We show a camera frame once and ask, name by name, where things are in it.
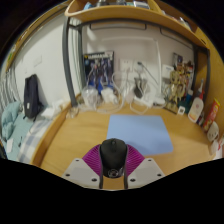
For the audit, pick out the white wall socket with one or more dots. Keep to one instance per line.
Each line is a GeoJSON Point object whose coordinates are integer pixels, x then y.
{"type": "Point", "coordinates": [136, 68]}
{"type": "Point", "coordinates": [126, 65]}

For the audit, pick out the wooden shelf unit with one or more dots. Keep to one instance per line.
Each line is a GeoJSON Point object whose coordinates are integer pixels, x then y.
{"type": "Point", "coordinates": [133, 13]}

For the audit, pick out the small white desk clock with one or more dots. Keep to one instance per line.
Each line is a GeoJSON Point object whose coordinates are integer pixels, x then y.
{"type": "Point", "coordinates": [181, 110]}

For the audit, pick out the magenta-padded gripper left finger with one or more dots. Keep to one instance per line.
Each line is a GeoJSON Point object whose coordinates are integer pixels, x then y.
{"type": "Point", "coordinates": [80, 171]}

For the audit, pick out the small clear cup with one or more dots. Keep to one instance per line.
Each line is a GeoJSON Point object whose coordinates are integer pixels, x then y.
{"type": "Point", "coordinates": [219, 148]}

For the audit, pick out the black computer mouse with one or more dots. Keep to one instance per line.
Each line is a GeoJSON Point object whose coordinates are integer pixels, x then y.
{"type": "Point", "coordinates": [113, 156]}

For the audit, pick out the white lotion bottle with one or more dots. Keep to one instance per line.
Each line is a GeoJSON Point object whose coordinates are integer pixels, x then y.
{"type": "Point", "coordinates": [196, 110]}

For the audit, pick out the steel cup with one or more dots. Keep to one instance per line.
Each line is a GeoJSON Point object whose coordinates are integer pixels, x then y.
{"type": "Point", "coordinates": [140, 81]}

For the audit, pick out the white wall box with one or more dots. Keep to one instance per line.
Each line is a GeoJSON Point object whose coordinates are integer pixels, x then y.
{"type": "Point", "coordinates": [167, 71]}

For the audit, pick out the white power strip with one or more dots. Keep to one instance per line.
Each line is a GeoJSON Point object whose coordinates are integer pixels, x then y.
{"type": "Point", "coordinates": [146, 101]}

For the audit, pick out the light blue mouse pad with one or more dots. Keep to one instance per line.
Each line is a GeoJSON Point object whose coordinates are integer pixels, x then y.
{"type": "Point", "coordinates": [140, 133]}

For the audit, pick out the colourful figure box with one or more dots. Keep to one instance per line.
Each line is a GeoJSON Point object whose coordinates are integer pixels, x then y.
{"type": "Point", "coordinates": [181, 63]}

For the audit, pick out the blue robot model kit box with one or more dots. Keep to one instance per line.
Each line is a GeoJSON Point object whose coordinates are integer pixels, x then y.
{"type": "Point", "coordinates": [98, 68]}

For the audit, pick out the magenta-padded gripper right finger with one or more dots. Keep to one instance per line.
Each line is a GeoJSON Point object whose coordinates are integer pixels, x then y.
{"type": "Point", "coordinates": [146, 171]}

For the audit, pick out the brown tree figurine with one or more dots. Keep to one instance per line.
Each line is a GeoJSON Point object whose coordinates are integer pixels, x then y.
{"type": "Point", "coordinates": [175, 90]}

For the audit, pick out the black power adapter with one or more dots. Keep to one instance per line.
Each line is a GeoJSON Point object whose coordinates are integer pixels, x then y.
{"type": "Point", "coordinates": [138, 92]}

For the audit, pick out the clear plastic cup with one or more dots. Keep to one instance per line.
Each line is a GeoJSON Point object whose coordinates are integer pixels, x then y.
{"type": "Point", "coordinates": [89, 96]}

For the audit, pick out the black backpack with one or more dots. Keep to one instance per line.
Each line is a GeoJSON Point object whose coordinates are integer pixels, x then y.
{"type": "Point", "coordinates": [31, 98]}

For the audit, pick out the dark spray bottle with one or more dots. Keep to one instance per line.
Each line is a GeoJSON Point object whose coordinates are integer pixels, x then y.
{"type": "Point", "coordinates": [201, 88]}

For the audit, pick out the bed with teal blanket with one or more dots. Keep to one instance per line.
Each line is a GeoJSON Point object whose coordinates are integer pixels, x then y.
{"type": "Point", "coordinates": [16, 136]}

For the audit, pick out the white charger block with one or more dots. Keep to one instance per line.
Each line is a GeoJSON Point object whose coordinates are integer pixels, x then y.
{"type": "Point", "coordinates": [107, 95]}

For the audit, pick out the grey metal frame post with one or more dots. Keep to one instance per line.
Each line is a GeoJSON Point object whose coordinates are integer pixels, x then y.
{"type": "Point", "coordinates": [67, 66]}
{"type": "Point", "coordinates": [206, 73]}

